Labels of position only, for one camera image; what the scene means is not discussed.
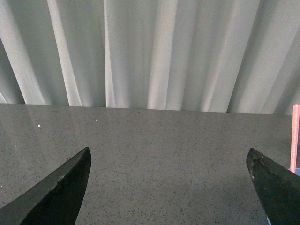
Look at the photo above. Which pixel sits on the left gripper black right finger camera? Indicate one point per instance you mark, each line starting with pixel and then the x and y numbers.
pixel 278 188

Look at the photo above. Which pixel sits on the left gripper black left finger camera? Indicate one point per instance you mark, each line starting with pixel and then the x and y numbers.
pixel 55 200

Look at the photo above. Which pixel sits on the blue cup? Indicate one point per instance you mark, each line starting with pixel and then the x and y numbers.
pixel 297 172

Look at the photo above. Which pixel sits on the white pleated curtain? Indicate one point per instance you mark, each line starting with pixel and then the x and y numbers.
pixel 238 56

